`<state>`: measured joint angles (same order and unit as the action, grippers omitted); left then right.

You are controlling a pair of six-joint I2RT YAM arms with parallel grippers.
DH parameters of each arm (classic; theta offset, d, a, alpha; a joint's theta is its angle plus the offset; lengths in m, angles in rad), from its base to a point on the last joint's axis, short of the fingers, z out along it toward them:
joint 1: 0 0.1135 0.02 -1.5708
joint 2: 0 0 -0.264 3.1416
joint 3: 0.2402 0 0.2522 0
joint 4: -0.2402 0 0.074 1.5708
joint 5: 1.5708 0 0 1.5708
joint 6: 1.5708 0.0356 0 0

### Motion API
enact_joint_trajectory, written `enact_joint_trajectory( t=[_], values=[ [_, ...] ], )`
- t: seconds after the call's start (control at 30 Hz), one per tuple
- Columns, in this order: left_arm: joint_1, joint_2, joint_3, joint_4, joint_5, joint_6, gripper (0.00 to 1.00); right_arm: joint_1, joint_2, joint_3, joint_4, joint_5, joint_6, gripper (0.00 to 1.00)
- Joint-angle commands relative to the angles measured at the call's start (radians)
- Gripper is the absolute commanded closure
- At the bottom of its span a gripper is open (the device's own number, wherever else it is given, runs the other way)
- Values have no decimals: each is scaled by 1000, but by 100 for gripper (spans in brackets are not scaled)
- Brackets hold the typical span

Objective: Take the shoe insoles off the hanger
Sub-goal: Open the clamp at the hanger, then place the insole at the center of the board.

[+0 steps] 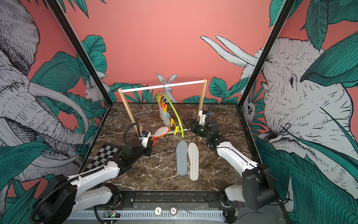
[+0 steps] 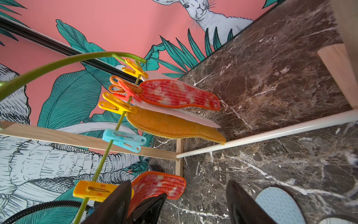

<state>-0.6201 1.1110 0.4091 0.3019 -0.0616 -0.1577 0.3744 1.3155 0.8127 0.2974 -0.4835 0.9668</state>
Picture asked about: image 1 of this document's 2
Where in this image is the green clothes hanger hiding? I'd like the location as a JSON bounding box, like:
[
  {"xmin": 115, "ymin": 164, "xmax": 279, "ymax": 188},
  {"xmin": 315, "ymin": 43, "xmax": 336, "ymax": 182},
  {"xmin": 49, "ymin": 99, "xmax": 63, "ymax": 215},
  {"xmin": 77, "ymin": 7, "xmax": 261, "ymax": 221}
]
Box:
[{"xmin": 155, "ymin": 91, "xmax": 184, "ymax": 138}]

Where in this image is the white perforated vent strip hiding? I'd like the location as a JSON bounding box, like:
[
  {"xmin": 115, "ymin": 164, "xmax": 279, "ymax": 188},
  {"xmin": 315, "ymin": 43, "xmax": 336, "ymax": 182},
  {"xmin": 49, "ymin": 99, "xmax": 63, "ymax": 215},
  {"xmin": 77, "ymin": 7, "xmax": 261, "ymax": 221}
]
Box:
[{"xmin": 67, "ymin": 210, "xmax": 224, "ymax": 221}]

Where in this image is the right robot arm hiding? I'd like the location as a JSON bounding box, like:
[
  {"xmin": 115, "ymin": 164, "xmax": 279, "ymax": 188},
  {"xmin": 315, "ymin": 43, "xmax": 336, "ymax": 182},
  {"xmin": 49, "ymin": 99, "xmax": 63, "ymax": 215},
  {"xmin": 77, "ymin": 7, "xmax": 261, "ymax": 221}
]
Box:
[{"xmin": 184, "ymin": 115, "xmax": 279, "ymax": 210}]

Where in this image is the small green circuit board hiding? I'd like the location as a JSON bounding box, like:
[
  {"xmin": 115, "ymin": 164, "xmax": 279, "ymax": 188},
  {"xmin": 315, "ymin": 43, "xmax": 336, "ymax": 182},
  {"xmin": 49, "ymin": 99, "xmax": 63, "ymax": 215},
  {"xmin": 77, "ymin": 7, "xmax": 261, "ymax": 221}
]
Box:
[{"xmin": 104, "ymin": 211, "xmax": 121, "ymax": 218}]

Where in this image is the round gauge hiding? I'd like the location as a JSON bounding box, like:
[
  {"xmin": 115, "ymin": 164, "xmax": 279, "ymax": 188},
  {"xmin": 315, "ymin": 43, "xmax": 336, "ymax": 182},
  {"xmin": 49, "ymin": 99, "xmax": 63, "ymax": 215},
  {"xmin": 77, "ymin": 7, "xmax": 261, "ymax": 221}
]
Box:
[
  {"xmin": 154, "ymin": 207, "xmax": 162, "ymax": 216},
  {"xmin": 170, "ymin": 206, "xmax": 178, "ymax": 216}
]

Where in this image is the left round gauge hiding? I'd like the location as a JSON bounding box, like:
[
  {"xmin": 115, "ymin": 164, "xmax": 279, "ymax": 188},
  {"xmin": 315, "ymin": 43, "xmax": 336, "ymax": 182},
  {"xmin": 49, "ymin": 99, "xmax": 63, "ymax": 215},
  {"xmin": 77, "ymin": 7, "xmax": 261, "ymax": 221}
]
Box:
[{"xmin": 154, "ymin": 207, "xmax": 162, "ymax": 216}]

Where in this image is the grey bubbled foam insole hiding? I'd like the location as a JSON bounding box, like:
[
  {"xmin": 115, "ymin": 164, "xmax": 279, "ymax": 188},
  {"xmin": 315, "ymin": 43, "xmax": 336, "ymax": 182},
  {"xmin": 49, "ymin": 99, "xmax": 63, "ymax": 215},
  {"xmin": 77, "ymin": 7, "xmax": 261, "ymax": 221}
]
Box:
[{"xmin": 176, "ymin": 141, "xmax": 188, "ymax": 176}]

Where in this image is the right black frame post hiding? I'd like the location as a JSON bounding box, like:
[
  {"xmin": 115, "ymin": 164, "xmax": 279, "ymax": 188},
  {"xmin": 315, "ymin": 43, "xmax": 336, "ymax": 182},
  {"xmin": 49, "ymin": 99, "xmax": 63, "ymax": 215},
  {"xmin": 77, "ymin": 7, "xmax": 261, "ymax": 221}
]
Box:
[{"xmin": 238, "ymin": 0, "xmax": 295, "ymax": 107}]

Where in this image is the black frame post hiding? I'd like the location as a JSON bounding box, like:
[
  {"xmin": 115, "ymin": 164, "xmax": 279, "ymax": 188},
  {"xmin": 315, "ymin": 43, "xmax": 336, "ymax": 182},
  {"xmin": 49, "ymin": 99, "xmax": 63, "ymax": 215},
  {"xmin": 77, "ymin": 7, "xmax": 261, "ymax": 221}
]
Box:
[
  {"xmin": 46, "ymin": 0, "xmax": 113, "ymax": 107},
  {"xmin": 238, "ymin": 0, "xmax": 295, "ymax": 107}
]

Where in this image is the yellow-edged felt insole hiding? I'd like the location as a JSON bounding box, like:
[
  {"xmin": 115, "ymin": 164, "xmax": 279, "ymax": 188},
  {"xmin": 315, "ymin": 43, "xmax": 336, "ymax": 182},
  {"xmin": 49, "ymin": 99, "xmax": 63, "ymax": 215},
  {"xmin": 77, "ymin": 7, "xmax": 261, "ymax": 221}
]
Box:
[{"xmin": 160, "ymin": 112, "xmax": 171, "ymax": 128}]

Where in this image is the white embossed foam insole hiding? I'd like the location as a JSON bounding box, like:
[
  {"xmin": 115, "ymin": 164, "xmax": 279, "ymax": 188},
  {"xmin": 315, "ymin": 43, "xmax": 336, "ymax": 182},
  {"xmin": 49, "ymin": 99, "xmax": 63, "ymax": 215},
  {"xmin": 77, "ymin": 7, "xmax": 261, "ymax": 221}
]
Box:
[{"xmin": 158, "ymin": 104, "xmax": 169, "ymax": 126}]

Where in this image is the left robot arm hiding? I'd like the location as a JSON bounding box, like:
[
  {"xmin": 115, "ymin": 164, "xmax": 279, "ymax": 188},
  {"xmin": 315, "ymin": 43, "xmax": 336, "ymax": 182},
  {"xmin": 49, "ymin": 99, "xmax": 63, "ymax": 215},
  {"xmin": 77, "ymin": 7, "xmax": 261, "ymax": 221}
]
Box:
[{"xmin": 29, "ymin": 130, "xmax": 152, "ymax": 224}]

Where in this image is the orange-edged felt insole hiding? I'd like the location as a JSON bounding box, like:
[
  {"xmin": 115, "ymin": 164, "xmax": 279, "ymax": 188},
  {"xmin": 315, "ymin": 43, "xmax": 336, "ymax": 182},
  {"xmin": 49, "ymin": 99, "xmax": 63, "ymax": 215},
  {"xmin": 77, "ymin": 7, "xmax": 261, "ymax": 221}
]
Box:
[{"xmin": 152, "ymin": 127, "xmax": 170, "ymax": 146}]

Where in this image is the white striped fabric insole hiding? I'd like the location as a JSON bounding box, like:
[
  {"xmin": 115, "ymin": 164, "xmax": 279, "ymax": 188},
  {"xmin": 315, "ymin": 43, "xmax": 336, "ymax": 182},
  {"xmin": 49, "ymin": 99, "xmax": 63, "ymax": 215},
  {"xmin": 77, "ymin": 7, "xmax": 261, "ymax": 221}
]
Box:
[{"xmin": 188, "ymin": 142, "xmax": 199, "ymax": 181}]

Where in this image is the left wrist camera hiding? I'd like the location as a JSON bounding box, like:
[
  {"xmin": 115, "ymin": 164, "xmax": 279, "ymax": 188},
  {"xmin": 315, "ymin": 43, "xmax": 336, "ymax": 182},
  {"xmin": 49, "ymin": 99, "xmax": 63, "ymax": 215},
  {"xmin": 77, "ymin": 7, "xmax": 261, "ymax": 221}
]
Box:
[{"xmin": 140, "ymin": 130, "xmax": 151, "ymax": 148}]

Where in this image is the right round gauge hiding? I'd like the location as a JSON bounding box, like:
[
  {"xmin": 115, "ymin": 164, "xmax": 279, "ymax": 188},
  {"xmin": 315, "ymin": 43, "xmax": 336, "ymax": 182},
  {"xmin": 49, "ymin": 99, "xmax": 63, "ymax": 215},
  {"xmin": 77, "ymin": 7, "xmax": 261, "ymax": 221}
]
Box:
[{"xmin": 170, "ymin": 206, "xmax": 178, "ymax": 216}]

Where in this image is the wooden hanger rack frame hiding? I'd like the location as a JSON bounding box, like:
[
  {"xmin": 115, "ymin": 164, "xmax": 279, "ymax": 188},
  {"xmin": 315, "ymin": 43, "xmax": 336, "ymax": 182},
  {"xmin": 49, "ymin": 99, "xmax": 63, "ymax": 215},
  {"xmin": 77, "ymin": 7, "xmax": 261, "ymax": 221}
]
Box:
[{"xmin": 118, "ymin": 78, "xmax": 208, "ymax": 142}]

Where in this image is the checkerboard calibration plate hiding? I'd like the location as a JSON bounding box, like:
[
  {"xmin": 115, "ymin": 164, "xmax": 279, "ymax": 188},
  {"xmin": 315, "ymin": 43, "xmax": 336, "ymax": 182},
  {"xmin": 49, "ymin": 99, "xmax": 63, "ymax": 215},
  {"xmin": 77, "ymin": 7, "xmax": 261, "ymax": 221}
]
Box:
[{"xmin": 83, "ymin": 143, "xmax": 119, "ymax": 172}]

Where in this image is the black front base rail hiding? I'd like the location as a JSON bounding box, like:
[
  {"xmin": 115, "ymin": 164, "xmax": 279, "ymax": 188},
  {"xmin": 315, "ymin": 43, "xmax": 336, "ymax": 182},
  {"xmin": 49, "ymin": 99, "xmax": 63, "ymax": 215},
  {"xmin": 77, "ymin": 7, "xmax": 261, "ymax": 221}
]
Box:
[{"xmin": 116, "ymin": 190, "xmax": 241, "ymax": 210}]

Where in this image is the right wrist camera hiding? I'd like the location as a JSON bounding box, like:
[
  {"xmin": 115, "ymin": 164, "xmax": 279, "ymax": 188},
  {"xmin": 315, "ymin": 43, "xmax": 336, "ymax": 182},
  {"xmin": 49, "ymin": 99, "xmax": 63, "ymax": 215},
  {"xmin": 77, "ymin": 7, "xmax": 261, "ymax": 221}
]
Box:
[{"xmin": 199, "ymin": 110, "xmax": 211, "ymax": 125}]

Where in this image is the orange clothespin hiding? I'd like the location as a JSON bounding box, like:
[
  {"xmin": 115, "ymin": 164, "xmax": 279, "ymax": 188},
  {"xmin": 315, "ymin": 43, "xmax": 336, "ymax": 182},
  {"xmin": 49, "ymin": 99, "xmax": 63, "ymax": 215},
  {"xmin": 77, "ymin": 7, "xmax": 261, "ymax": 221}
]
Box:
[{"xmin": 160, "ymin": 102, "xmax": 166, "ymax": 110}]

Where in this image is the left black frame post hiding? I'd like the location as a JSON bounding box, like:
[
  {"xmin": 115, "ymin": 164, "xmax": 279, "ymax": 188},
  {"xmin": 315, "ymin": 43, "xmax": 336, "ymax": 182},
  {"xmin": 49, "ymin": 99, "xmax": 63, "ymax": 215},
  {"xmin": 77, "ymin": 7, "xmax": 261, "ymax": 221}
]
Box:
[{"xmin": 46, "ymin": 0, "xmax": 113, "ymax": 107}]

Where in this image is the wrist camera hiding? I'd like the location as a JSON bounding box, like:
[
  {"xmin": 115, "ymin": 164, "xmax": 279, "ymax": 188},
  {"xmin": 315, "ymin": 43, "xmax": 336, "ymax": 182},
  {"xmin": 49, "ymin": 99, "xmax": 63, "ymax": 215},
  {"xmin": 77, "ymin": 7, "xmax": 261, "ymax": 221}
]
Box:
[
  {"xmin": 140, "ymin": 130, "xmax": 151, "ymax": 148},
  {"xmin": 199, "ymin": 110, "xmax": 211, "ymax": 125}
]

